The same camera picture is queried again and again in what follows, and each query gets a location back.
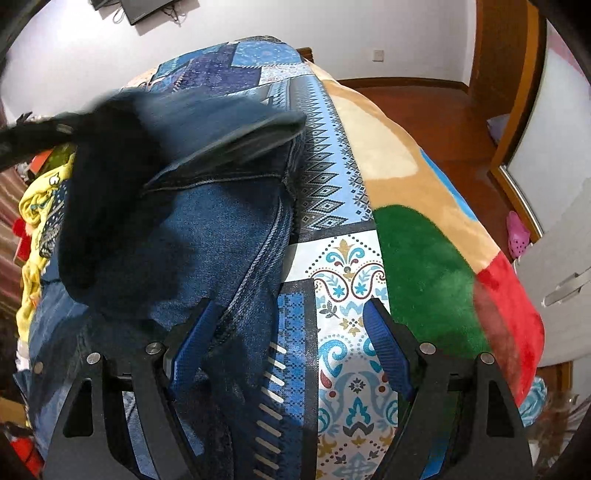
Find light blue cloth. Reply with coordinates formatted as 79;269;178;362
519;376;549;428

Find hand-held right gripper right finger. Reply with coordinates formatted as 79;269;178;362
362;298;539;480

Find yellow printed garment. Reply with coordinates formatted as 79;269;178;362
16;152;78;329

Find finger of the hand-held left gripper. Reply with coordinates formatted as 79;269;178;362
0;113;81;172

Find pink clog shoe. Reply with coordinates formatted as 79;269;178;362
505;210;533;260

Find black wall television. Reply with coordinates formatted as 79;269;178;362
90;0;202;27

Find metal wardrobe handle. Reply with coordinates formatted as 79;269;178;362
542;271;591;308

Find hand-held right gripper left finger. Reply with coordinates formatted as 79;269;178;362
40;298;226;480

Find white wardrobe door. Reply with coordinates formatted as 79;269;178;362
512;193;591;371

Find multicolour fleece blanket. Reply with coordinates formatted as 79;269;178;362
305;60;546;426

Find blue patterned bedsheet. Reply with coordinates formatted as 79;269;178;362
124;37;400;480

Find wooden framed sliding door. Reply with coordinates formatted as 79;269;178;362
488;4;591;243

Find blue denim jeans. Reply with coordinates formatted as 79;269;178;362
14;88;308;480

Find striped brown cloth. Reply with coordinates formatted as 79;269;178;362
0;170;29;326

